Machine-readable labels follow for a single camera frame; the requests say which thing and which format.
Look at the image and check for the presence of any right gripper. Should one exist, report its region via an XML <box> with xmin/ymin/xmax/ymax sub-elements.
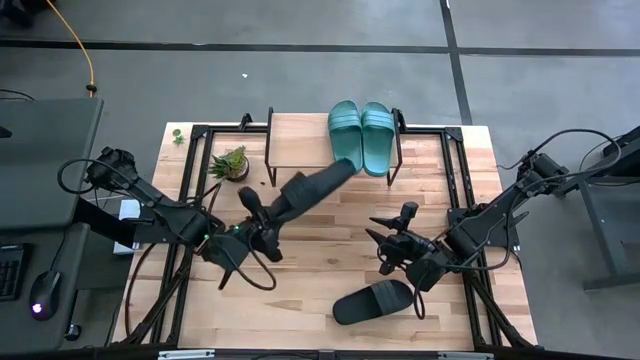
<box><xmin>365</xmin><ymin>200</ymin><xmax>437</xmax><ymax>277</ymax></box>

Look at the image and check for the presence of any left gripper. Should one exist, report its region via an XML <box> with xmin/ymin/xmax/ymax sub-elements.
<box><xmin>233</xmin><ymin>186</ymin><xmax>294</xmax><ymax>264</ymax></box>

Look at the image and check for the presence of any black rubber slide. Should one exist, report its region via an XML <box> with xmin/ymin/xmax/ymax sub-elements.
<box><xmin>269</xmin><ymin>158</ymin><xmax>359</xmax><ymax>227</ymax></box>
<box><xmin>332</xmin><ymin>278</ymin><xmax>415</xmax><ymax>326</ymax></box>

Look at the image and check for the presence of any green rubber slide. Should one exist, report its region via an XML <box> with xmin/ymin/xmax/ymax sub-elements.
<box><xmin>360</xmin><ymin>101</ymin><xmax>397</xmax><ymax>178</ymax></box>
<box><xmin>327</xmin><ymin>99</ymin><xmax>364</xmax><ymax>174</ymax></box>

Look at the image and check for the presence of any grey raised desk shelf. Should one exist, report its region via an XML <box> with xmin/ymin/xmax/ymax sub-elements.
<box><xmin>0</xmin><ymin>97</ymin><xmax>105</xmax><ymax>231</ymax></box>

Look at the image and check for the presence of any potted succulent plant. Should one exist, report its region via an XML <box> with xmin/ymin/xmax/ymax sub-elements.
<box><xmin>207</xmin><ymin>144</ymin><xmax>251</xmax><ymax>183</ymax></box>

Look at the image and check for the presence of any small white box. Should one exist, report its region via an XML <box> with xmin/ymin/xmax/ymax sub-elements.
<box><xmin>113</xmin><ymin>198</ymin><xmax>143</xmax><ymax>256</ymax></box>

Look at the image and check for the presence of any grey side table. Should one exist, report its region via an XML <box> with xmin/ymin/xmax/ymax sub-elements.
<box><xmin>552</xmin><ymin>124</ymin><xmax>640</xmax><ymax>291</ymax></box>

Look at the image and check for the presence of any black computer mouse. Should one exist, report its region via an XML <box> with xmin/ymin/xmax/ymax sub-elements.
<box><xmin>28</xmin><ymin>269</ymin><xmax>62</xmax><ymax>322</ymax></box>

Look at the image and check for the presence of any black keyboard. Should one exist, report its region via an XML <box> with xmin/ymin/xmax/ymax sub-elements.
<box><xmin>0</xmin><ymin>243</ymin><xmax>26</xmax><ymax>302</ymax></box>

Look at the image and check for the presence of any black bulky object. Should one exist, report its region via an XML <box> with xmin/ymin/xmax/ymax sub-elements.
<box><xmin>0</xmin><ymin>0</ymin><xmax>57</xmax><ymax>29</ymax></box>

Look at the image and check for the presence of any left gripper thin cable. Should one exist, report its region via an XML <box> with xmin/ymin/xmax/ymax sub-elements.
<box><xmin>218</xmin><ymin>239</ymin><xmax>278</xmax><ymax>293</ymax></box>

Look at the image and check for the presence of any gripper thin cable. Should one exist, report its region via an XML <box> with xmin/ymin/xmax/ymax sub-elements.
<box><xmin>374</xmin><ymin>244</ymin><xmax>427</xmax><ymax>322</ymax></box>
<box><xmin>218</xmin><ymin>239</ymin><xmax>278</xmax><ymax>293</ymax></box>

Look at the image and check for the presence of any right gripper thin cable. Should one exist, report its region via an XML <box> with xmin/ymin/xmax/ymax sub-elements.
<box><xmin>374</xmin><ymin>244</ymin><xmax>427</xmax><ymax>322</ymax></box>

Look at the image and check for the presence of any wooden shelf with black frame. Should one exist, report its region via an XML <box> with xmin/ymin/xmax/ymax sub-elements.
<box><xmin>264</xmin><ymin>105</ymin><xmax>404</xmax><ymax>187</ymax></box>

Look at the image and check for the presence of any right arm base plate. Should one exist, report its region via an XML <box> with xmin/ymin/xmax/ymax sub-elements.
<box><xmin>447</xmin><ymin>204</ymin><xmax>521</xmax><ymax>249</ymax></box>

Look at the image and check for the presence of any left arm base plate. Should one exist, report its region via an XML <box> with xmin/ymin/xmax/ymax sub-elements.
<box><xmin>132</xmin><ymin>217</ymin><xmax>204</xmax><ymax>247</ymax></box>

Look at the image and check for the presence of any silver metal bracket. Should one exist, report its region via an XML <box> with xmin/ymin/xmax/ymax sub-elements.
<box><xmin>158</xmin><ymin>349</ymin><xmax>216</xmax><ymax>360</ymax></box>
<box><xmin>437</xmin><ymin>351</ymin><xmax>494</xmax><ymax>360</ymax></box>

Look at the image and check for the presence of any brown cable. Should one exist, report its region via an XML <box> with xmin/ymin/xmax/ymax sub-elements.
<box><xmin>124</xmin><ymin>242</ymin><xmax>157</xmax><ymax>337</ymax></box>

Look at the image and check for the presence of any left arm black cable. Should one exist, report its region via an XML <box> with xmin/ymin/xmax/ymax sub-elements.
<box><xmin>56</xmin><ymin>157</ymin><xmax>132</xmax><ymax>197</ymax></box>

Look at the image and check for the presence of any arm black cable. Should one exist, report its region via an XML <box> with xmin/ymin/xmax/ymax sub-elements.
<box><xmin>497</xmin><ymin>128</ymin><xmax>624</xmax><ymax>201</ymax></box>
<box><xmin>56</xmin><ymin>157</ymin><xmax>132</xmax><ymax>197</ymax></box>

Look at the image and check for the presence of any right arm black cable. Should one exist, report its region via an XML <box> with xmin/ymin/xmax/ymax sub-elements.
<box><xmin>497</xmin><ymin>128</ymin><xmax>624</xmax><ymax>201</ymax></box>

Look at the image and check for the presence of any orange cable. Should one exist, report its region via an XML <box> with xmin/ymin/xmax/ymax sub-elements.
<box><xmin>45</xmin><ymin>0</ymin><xmax>98</xmax><ymax>99</ymax></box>

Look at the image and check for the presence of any thin black cable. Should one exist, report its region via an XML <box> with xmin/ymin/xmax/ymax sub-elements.
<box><xmin>0</xmin><ymin>88</ymin><xmax>36</xmax><ymax>102</ymax></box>

